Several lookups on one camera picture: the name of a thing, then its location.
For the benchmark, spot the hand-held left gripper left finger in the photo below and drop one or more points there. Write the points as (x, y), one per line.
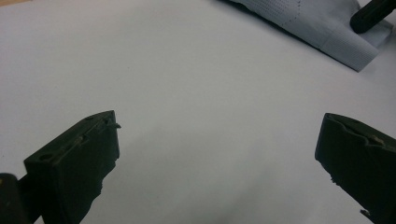
(71, 165)

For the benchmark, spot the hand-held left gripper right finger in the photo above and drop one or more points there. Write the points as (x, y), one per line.
(361, 161)

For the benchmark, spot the light blue tank top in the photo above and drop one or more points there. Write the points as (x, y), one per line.
(311, 21)

